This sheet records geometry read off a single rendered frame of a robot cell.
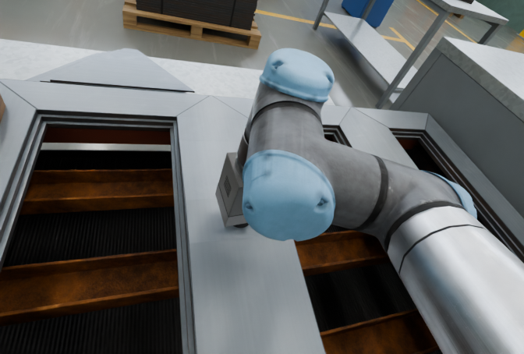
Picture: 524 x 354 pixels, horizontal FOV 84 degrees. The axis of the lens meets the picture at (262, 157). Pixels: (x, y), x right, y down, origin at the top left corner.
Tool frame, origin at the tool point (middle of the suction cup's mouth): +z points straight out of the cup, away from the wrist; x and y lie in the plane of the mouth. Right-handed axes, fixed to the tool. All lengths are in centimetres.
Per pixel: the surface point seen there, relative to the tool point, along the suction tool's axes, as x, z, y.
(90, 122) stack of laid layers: -29.9, 2.9, 23.6
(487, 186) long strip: 3, 1, -75
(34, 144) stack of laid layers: -24.1, 3.0, 32.5
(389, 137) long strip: -18, 1, -53
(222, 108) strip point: -31.6, 0.6, -5.5
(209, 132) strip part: -22.9, 0.3, -0.1
